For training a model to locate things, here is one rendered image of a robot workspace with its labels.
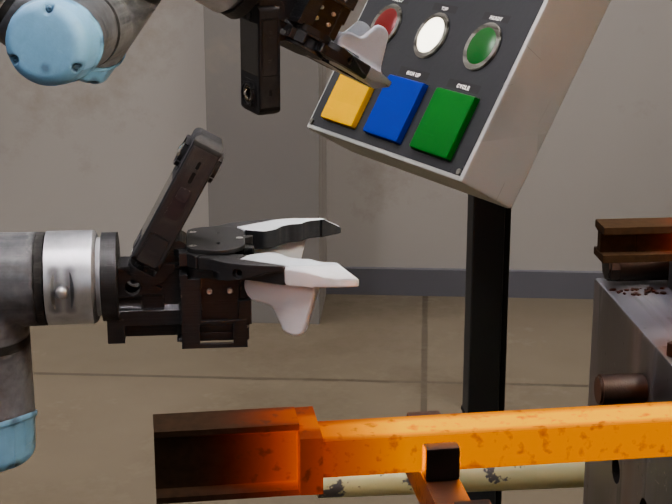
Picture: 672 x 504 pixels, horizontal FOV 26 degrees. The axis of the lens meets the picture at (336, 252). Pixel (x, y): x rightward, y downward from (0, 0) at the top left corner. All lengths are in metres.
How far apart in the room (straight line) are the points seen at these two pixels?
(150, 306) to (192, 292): 0.04
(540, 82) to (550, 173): 2.60
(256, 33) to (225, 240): 0.36
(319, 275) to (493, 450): 0.30
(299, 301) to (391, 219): 3.10
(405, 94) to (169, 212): 0.60
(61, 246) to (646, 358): 0.49
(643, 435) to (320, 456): 0.19
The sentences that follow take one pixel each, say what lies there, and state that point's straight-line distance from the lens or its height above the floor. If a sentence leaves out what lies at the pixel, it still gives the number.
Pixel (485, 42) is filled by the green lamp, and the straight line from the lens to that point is 1.62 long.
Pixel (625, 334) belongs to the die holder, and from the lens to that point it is 1.30.
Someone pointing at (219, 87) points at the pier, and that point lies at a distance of 3.88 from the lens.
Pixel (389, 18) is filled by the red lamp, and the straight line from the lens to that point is 1.79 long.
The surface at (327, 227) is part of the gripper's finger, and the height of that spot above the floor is 1.00.
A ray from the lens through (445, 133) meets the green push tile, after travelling 1.60.
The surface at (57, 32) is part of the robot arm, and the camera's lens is 1.27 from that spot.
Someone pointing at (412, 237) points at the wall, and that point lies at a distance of 4.23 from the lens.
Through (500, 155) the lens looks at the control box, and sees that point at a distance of 1.58.
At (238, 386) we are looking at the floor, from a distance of 3.59.
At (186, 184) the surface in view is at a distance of 1.13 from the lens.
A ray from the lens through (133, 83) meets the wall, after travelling 4.21.
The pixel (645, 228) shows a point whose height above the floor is 1.01.
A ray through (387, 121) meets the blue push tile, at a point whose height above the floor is 1.00.
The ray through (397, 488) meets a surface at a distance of 1.65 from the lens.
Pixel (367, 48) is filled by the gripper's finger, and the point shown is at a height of 1.10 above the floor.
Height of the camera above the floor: 1.33
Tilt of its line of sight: 16 degrees down
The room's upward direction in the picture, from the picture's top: straight up
